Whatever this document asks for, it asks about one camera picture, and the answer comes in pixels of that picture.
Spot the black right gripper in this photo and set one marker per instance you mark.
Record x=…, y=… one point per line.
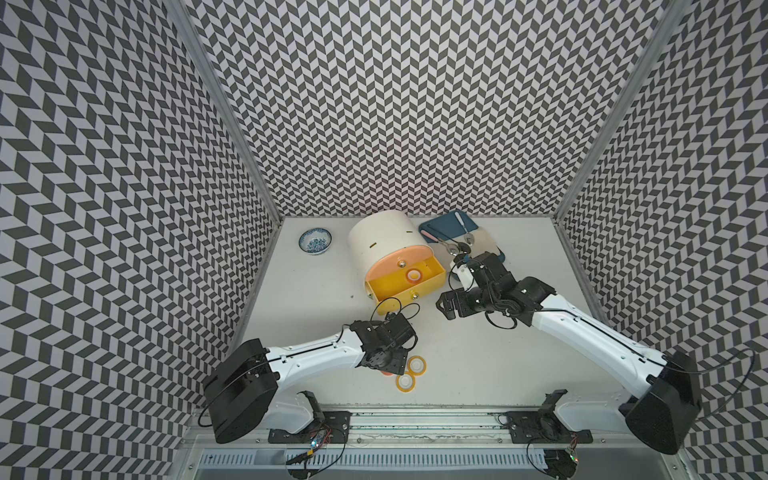
x=460, y=296

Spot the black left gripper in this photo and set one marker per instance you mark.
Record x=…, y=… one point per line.
x=397, y=366

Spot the yellow tape roll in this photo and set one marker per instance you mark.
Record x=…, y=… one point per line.
x=406, y=382
x=416, y=365

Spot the yellow drawer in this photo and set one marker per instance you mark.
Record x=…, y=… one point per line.
x=392, y=292

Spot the pink top drawer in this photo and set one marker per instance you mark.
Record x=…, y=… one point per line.
x=397, y=260

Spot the white drawer cabinet shell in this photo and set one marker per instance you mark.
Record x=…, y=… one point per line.
x=379, y=234

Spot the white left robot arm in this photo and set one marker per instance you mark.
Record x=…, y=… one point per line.
x=250, y=389

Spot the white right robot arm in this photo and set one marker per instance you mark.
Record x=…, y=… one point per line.
x=660, y=395

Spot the beige cloth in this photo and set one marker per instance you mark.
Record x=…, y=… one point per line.
x=483, y=243

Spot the teal tray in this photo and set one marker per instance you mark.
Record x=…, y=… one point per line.
x=448, y=224

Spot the blue floral ceramic bowl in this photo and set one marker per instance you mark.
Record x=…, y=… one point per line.
x=315, y=241

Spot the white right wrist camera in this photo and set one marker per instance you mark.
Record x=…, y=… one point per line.
x=461, y=274

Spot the pink handled spoon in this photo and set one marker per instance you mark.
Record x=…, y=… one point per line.
x=433, y=238

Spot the dark handled spoon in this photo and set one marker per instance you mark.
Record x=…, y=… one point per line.
x=464, y=247

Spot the white handled spoon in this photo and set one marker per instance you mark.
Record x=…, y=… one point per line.
x=468, y=236

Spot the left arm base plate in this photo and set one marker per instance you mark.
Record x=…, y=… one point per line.
x=335, y=427

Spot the aluminium front rail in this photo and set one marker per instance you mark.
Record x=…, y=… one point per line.
x=428, y=443

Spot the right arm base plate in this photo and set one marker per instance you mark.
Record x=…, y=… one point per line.
x=525, y=426

